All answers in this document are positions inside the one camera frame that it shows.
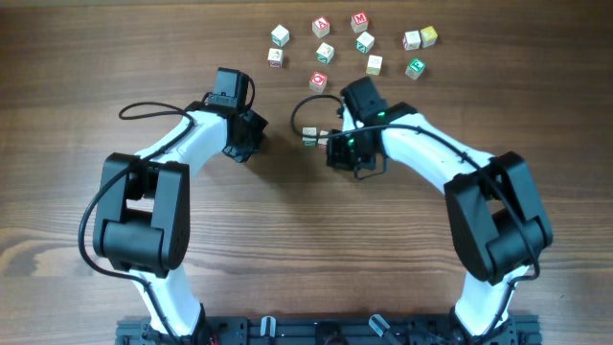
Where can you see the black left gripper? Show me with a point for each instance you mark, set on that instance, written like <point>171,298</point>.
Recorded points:
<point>260,124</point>

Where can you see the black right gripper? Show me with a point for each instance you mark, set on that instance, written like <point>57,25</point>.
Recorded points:
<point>335,160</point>

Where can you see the plain wooden picture block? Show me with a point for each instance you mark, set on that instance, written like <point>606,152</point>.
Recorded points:
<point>322,142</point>

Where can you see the wooden block green bird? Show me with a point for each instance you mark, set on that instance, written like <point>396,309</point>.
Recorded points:
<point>309,136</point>

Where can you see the wooden block yellow side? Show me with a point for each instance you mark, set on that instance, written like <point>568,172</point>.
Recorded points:
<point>374,65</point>

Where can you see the green letter F block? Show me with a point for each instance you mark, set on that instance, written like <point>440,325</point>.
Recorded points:
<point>415,68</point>

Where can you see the wooden block green N side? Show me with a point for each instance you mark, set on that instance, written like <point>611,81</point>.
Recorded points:
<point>365,42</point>

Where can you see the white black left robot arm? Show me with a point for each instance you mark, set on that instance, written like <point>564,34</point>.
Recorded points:
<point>138,225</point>

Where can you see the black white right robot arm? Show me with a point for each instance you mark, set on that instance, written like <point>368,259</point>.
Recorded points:
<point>498,223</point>

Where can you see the red letter Q block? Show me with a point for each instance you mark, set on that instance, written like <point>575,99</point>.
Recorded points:
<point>318,82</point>

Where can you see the wooden block teal edge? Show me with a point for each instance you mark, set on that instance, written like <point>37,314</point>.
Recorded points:
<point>280,35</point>

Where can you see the wooden block red blue side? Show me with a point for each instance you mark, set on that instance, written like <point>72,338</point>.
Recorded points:
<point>411,40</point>

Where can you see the red letter M block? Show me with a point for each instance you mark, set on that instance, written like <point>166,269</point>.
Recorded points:
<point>359,22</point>

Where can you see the red letter A block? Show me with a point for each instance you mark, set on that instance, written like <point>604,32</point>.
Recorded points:
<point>320,26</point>

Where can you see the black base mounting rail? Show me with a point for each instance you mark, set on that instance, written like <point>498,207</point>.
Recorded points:
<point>416,329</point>

